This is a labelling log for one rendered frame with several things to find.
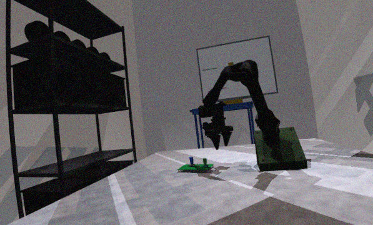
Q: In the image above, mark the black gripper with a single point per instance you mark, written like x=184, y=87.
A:
x=219, y=127

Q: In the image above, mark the green circuit board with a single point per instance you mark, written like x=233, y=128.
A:
x=197, y=166

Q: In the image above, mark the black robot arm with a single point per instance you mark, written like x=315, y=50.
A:
x=247, y=73

